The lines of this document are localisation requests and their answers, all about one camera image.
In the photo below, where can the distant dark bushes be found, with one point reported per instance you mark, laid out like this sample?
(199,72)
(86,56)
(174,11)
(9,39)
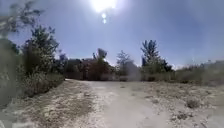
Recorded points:
(96,68)

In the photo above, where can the slender distant tree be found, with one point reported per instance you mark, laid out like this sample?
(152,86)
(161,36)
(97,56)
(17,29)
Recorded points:
(150,53)

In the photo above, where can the pale dirt path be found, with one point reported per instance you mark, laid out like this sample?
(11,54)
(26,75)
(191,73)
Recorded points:
(123,106)

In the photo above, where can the dry stony grass verge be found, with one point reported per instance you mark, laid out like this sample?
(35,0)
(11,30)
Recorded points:
(50,103)
(186,98)

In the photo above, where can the small leafy tree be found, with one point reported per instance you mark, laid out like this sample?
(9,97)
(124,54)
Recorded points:
(40,50)

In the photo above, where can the row of dark bushes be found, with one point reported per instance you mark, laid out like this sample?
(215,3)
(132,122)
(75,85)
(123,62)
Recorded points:
(35,83)

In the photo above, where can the dry low bushes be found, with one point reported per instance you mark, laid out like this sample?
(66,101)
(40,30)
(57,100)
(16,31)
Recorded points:
(200,72)

